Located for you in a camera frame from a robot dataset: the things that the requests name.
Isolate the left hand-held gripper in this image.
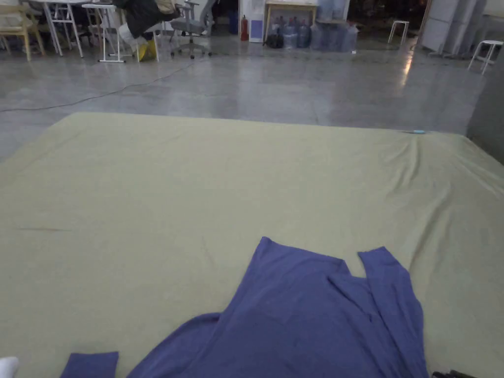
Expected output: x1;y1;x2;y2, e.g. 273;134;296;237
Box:
0;356;20;378

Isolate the blue long-sleeved shirt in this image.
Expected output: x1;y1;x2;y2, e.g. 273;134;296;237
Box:
60;236;430;378

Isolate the bed with pale green sheet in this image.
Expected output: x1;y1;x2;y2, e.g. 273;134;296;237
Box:
0;112;504;378

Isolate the white stool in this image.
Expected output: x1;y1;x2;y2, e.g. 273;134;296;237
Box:
387;20;410;45
467;40;504;76

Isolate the wooden chair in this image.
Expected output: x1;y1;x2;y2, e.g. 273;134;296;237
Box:
0;3;46;62

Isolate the white folding table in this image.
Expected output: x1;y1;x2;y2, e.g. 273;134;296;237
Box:
81;3;127;63

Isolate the white trestle table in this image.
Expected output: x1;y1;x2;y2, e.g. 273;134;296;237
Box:
29;0;92;58

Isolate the group of water bottles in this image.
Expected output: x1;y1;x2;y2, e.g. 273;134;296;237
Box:
271;15;360;54

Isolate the grey office chair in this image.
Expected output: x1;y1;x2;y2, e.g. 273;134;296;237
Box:
169;0;217;60

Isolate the white water dispenser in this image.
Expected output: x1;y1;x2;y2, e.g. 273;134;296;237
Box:
248;0;265;44

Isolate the wooden table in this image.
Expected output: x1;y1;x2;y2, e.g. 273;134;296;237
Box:
263;0;318;45

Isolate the grey floor cable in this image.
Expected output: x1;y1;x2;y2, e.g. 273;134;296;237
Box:
0;59;197;113

